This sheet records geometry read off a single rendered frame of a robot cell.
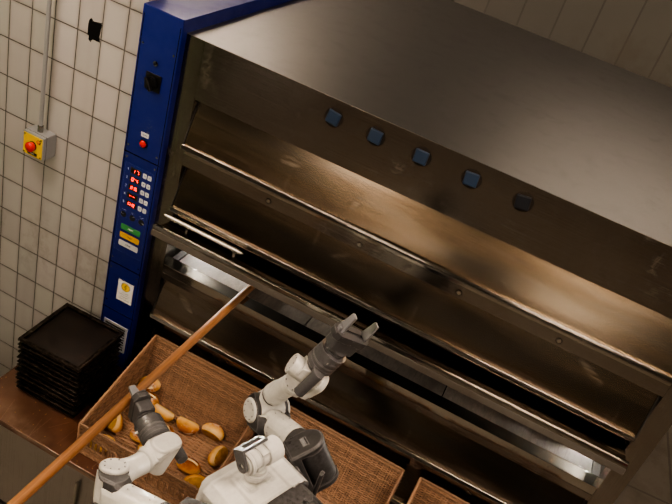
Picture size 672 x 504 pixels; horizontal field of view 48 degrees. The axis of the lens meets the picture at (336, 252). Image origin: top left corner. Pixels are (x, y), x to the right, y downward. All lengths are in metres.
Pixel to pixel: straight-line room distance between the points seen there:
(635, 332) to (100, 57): 2.02
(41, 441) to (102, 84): 1.36
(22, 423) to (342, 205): 1.52
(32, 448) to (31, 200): 1.00
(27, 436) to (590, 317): 2.09
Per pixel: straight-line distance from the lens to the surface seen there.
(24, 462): 3.28
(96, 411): 3.06
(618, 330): 2.48
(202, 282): 2.97
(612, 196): 2.49
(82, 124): 3.01
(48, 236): 3.37
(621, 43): 5.11
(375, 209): 2.48
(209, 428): 3.15
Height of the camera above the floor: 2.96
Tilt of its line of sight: 32 degrees down
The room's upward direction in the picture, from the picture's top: 19 degrees clockwise
